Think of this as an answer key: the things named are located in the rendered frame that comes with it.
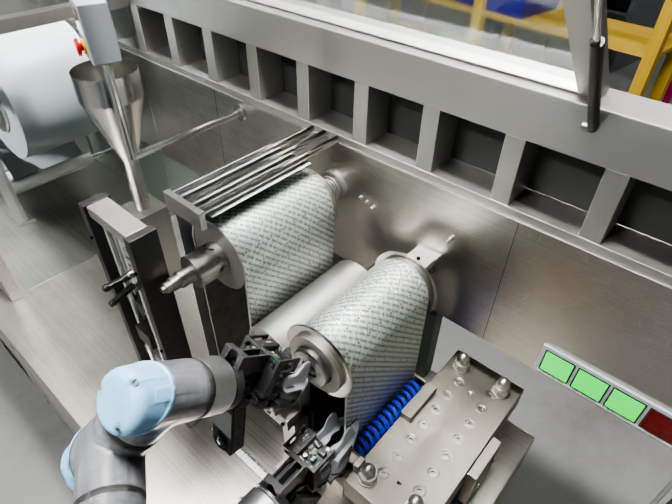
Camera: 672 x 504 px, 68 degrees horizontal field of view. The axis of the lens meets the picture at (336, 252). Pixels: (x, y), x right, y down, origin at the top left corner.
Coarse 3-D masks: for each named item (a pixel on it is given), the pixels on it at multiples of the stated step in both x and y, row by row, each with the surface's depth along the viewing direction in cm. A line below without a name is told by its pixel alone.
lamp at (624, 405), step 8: (616, 392) 86; (608, 400) 88; (616, 400) 87; (624, 400) 86; (632, 400) 84; (616, 408) 88; (624, 408) 86; (632, 408) 85; (640, 408) 84; (624, 416) 87; (632, 416) 86
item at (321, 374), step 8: (296, 352) 83; (304, 352) 81; (312, 352) 81; (304, 360) 83; (312, 360) 81; (320, 360) 80; (312, 368) 82; (320, 368) 80; (328, 368) 81; (312, 376) 84; (320, 376) 82; (328, 376) 81; (320, 384) 83
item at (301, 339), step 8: (408, 264) 95; (296, 336) 83; (304, 336) 82; (296, 344) 84; (304, 344) 82; (312, 344) 80; (320, 344) 80; (320, 352) 80; (328, 352) 79; (328, 360) 79; (336, 368) 79; (336, 376) 80; (328, 384) 84; (336, 384) 82
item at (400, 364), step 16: (416, 336) 99; (400, 352) 95; (416, 352) 103; (384, 368) 92; (400, 368) 100; (368, 384) 90; (384, 384) 97; (400, 384) 105; (352, 400) 87; (368, 400) 94; (384, 400) 101; (352, 416) 91; (368, 416) 98
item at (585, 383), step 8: (576, 376) 90; (584, 376) 89; (592, 376) 88; (576, 384) 91; (584, 384) 90; (592, 384) 88; (600, 384) 87; (584, 392) 91; (592, 392) 89; (600, 392) 88
